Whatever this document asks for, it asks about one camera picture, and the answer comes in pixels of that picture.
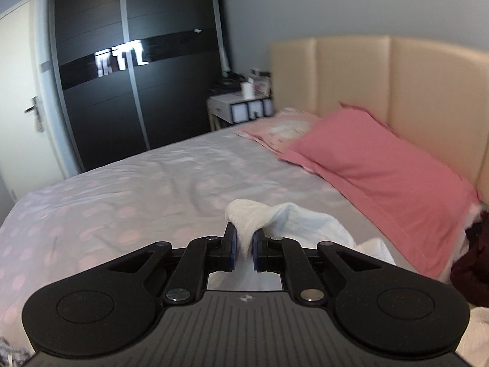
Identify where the white garment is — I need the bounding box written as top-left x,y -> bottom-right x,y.
456,306 -> 489,367
225,199 -> 395,273

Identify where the dark red folded garment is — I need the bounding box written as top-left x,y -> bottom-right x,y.
450,210 -> 489,307

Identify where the white garment at bed edge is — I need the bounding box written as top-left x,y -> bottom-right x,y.
456,306 -> 489,367

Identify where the grey striped garment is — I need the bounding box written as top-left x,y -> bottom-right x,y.
0,336 -> 31,367

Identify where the grey pink-dotted bed sheet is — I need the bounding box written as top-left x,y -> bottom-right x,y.
0,123 -> 421,352

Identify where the white door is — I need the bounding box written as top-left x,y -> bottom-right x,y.
1,0 -> 63,198

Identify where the light pink patterned pillow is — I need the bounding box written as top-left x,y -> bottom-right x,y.
234,108 -> 320,154

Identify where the beige padded headboard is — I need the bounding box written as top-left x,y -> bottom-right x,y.
270,36 -> 488,202

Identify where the white bedside table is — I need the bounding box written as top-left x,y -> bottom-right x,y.
206,93 -> 274,131

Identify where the black sliding wardrobe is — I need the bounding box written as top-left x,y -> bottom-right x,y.
49,0 -> 226,171

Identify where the white cup on nightstand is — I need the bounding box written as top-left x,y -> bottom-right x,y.
240,81 -> 255,100

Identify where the black door handle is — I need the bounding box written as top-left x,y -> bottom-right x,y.
24,96 -> 44,133

